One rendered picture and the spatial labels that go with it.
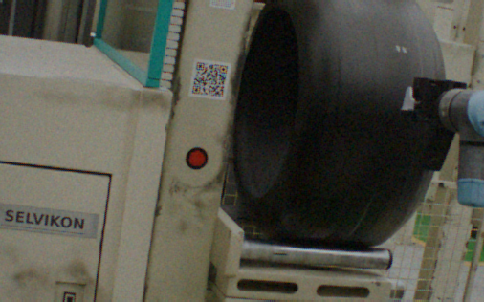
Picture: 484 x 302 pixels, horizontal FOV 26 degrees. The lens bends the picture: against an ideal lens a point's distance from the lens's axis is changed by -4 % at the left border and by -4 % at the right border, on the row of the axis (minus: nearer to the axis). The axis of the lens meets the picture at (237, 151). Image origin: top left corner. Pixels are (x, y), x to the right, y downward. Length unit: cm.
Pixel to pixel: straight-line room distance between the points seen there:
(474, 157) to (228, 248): 59
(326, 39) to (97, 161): 75
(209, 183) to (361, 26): 44
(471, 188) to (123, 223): 60
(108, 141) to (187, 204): 77
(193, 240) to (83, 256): 77
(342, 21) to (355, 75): 12
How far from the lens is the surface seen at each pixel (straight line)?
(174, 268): 223
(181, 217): 220
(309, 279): 221
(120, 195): 147
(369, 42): 209
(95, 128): 144
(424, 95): 193
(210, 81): 216
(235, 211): 245
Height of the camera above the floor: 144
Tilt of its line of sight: 9 degrees down
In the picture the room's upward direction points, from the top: 10 degrees clockwise
